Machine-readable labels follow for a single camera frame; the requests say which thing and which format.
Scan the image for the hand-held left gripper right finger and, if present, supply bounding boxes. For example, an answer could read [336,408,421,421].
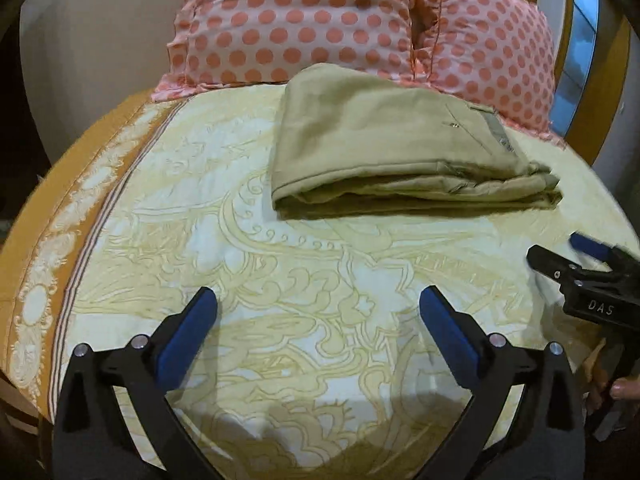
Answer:
[419,285,587,480]

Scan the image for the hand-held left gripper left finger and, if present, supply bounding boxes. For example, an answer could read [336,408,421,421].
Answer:
[52,287,219,480]

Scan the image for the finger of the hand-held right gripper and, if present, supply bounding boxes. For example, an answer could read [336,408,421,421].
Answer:
[526,245,621,286]
[570,233,640,273]

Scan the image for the khaki pants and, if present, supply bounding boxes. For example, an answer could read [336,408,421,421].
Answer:
[272,63,563,222]

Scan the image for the person's right hand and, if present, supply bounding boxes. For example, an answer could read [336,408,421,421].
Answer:
[584,338,640,413]

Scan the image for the yellow patterned bed sheet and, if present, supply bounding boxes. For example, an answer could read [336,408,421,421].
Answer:
[0,80,640,480]

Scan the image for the wooden headboard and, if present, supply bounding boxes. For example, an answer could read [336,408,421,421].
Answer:
[500,0,635,167]

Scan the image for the pink polka dot pillow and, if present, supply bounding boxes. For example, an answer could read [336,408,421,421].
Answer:
[152,0,438,103]
[412,0,568,150]

